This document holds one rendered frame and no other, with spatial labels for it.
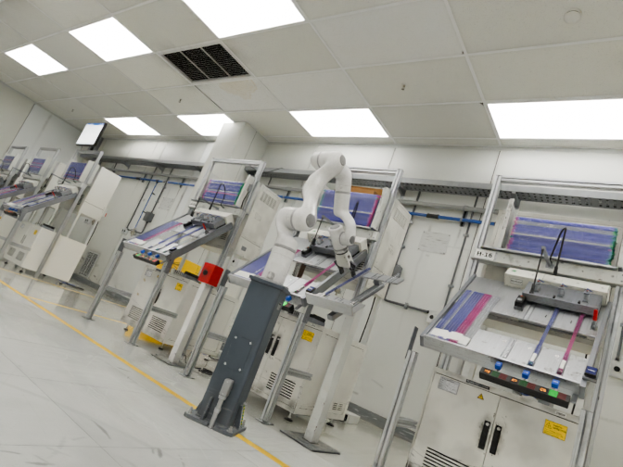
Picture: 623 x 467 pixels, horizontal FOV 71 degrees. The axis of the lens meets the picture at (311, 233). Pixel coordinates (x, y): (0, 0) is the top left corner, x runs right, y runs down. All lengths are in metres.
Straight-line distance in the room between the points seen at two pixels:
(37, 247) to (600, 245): 6.16
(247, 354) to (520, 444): 1.33
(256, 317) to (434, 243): 2.82
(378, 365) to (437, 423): 2.04
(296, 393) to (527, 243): 1.65
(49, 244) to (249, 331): 4.95
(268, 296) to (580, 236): 1.70
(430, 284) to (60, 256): 4.90
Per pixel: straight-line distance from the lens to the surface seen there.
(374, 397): 4.47
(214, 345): 4.26
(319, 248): 3.13
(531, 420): 2.42
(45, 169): 8.21
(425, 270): 4.54
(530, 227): 2.80
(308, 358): 2.90
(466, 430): 2.48
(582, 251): 2.72
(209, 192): 4.42
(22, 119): 10.93
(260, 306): 2.14
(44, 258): 6.80
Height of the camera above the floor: 0.51
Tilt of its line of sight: 13 degrees up
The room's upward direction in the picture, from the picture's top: 21 degrees clockwise
